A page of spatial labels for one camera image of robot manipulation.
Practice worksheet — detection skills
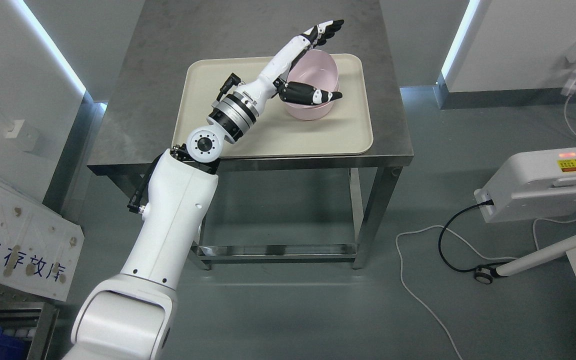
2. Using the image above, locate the white cable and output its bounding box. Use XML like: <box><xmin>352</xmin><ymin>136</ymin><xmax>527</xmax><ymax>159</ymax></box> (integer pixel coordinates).
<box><xmin>396</xmin><ymin>224</ymin><xmax>519</xmax><ymax>360</ymax></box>

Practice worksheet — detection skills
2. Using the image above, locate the cream plastic tray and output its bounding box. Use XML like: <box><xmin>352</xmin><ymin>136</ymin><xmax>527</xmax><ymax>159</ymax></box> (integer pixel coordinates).
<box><xmin>171</xmin><ymin>54</ymin><xmax>374</xmax><ymax>159</ymax></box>

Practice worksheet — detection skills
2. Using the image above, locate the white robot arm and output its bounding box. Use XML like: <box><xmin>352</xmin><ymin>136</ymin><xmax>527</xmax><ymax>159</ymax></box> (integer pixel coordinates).
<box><xmin>65</xmin><ymin>75</ymin><xmax>276</xmax><ymax>360</ymax></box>

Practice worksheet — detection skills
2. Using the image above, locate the pink bowl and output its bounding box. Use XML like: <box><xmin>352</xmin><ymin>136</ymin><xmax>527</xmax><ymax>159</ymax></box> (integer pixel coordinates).
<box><xmin>282</xmin><ymin>49</ymin><xmax>339</xmax><ymax>121</ymax></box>

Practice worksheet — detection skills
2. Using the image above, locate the wall socket box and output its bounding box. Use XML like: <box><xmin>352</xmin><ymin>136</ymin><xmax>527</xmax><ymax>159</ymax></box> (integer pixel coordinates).
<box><xmin>4</xmin><ymin>120</ymin><xmax>41</xmax><ymax>153</ymax></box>

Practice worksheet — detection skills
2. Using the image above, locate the stainless steel table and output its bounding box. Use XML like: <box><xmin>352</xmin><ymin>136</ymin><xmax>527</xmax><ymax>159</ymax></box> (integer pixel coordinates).
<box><xmin>87</xmin><ymin>0</ymin><xmax>414</xmax><ymax>270</ymax></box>

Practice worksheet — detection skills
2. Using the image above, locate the white device box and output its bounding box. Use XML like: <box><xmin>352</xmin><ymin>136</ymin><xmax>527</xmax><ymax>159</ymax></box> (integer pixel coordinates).
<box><xmin>473</xmin><ymin>147</ymin><xmax>576</xmax><ymax>223</ymax></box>

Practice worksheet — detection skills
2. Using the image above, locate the white sign board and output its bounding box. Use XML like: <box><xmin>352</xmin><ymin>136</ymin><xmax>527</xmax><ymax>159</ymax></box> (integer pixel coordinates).
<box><xmin>0</xmin><ymin>179</ymin><xmax>85</xmax><ymax>302</ymax></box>

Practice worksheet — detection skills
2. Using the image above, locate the metal shelf rack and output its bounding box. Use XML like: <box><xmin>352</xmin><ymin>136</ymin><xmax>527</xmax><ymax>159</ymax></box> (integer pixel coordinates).
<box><xmin>0</xmin><ymin>284</ymin><xmax>60</xmax><ymax>360</ymax></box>

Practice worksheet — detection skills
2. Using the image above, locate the black power cable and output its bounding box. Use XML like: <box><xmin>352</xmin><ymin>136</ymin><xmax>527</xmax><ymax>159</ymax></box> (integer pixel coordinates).
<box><xmin>438</xmin><ymin>199</ymin><xmax>519</xmax><ymax>274</ymax></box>

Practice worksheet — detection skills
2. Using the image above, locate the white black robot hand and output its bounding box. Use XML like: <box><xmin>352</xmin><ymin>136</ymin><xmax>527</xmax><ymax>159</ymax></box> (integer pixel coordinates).
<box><xmin>249</xmin><ymin>19</ymin><xmax>345</xmax><ymax>111</ymax></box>

